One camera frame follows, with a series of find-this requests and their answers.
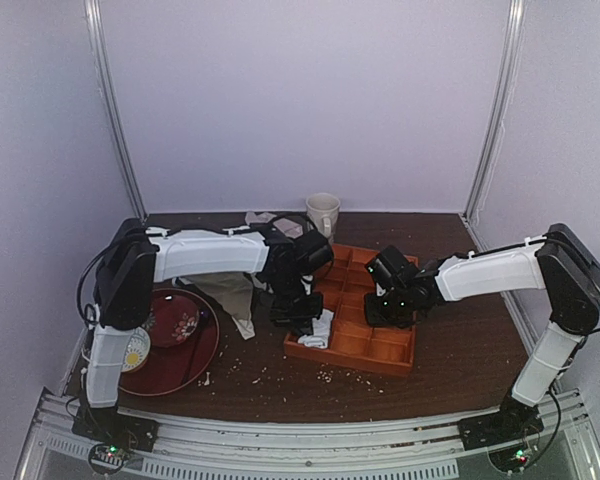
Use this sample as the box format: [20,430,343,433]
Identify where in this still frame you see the pink white underwear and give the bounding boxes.
[245,211,304,238]

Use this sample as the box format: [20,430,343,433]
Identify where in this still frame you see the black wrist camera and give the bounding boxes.
[365,245,419,291]
[293,230,334,275]

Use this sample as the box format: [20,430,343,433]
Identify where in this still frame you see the left aluminium frame post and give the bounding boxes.
[83,0,148,221]

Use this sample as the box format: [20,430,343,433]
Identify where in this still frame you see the olive green underwear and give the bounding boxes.
[173,272,256,340]

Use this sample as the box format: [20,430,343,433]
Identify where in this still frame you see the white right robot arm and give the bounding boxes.
[364,223,600,407]

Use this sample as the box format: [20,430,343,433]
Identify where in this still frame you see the aluminium front rail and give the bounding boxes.
[17,389,600,480]

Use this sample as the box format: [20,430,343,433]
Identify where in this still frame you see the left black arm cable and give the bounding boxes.
[264,210,316,236]

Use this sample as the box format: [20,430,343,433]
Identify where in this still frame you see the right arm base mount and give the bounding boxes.
[457,397,544,451]

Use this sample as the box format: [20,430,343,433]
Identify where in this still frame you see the white ceramic mug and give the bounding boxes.
[306,193,341,244]

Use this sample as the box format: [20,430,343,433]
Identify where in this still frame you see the blue white patterned bowl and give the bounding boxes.
[122,328,151,373]

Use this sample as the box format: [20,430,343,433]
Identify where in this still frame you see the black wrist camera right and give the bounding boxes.
[365,245,419,291]

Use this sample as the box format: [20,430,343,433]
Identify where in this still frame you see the white black boxer briefs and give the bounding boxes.
[297,309,334,350]

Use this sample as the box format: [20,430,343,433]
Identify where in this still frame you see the red floral bowl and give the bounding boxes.
[149,294,199,348]

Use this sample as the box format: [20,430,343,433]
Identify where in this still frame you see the aluminium frame post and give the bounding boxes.
[464,0,526,225]
[83,0,148,221]

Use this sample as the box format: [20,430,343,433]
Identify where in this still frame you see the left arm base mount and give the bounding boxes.
[71,399,159,452]

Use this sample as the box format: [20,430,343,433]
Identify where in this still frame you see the orange compartment tray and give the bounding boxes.
[284,244,416,377]

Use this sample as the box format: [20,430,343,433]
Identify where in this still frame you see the round red tray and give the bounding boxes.
[119,288,220,397]

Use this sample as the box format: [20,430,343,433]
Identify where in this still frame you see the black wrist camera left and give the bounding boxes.
[293,230,334,275]

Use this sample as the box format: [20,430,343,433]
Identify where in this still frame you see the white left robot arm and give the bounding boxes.
[76,218,333,410]

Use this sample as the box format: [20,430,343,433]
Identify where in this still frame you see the right aluminium frame post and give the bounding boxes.
[464,0,526,225]

